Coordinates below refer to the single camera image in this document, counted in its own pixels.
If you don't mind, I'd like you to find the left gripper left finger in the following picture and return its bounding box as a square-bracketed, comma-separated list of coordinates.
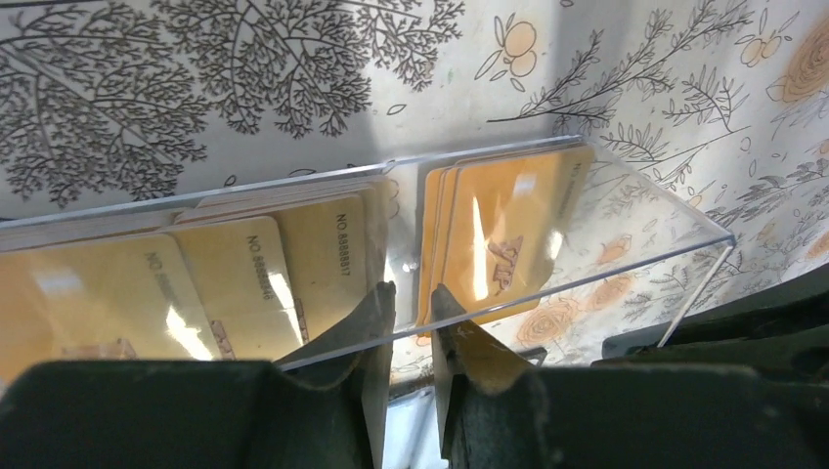
[1, 282, 396, 468]

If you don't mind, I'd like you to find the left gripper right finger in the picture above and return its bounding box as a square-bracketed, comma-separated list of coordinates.
[431, 286, 828, 468]

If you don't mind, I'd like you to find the floral pattern table mat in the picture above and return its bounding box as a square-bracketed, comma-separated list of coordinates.
[1, 1, 828, 365]

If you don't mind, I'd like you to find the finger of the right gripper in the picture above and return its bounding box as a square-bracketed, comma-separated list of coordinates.
[593, 265, 828, 382]

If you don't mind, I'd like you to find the gold credit cards stack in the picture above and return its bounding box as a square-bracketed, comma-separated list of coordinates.
[1, 177, 396, 383]

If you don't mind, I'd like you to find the clear plastic card box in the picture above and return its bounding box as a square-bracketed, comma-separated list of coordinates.
[1, 136, 734, 344]

